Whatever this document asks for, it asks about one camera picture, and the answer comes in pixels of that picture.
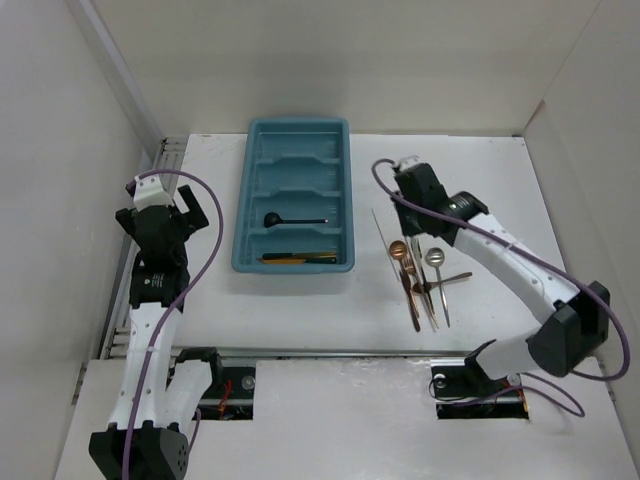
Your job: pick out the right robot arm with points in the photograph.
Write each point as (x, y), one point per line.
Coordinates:
(572, 324)

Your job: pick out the blue plastic cutlery tray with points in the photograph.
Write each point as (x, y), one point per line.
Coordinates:
(299, 167)

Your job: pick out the aluminium rail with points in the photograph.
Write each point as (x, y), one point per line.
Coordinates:
(136, 284)
(265, 353)

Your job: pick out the silver spoon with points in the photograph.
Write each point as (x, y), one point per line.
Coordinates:
(435, 258)

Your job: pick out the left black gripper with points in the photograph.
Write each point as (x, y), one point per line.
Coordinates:
(195, 218)

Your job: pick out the silver chopstick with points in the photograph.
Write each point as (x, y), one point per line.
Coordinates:
(385, 245)

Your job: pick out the black spoon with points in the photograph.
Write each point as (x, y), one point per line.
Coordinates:
(272, 219)

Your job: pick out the aluminium rail left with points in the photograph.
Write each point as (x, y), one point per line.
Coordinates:
(136, 284)

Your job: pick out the dark green handled knife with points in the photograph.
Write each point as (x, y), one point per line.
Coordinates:
(322, 261)

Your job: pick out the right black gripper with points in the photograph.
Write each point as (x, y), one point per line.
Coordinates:
(409, 230)

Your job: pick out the copper knife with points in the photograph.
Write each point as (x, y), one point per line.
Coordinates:
(306, 255)

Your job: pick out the copper fork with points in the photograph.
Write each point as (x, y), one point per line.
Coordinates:
(411, 270)

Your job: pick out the small copper spoon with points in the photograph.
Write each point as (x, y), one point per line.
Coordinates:
(434, 284)

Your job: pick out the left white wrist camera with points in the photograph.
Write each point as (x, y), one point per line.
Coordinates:
(150, 192)

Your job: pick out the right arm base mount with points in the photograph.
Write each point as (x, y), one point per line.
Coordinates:
(461, 395)

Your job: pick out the aluminium rail front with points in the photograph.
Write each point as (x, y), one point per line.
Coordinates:
(265, 353)

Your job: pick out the gold knife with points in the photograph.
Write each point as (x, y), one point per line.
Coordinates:
(284, 261)

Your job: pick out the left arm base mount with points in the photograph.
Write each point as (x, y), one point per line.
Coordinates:
(222, 393)

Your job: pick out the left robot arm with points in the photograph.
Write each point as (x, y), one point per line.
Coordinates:
(147, 432)

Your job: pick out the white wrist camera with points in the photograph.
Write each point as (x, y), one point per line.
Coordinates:
(150, 192)
(405, 163)

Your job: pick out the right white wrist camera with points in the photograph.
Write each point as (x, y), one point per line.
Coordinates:
(405, 163)

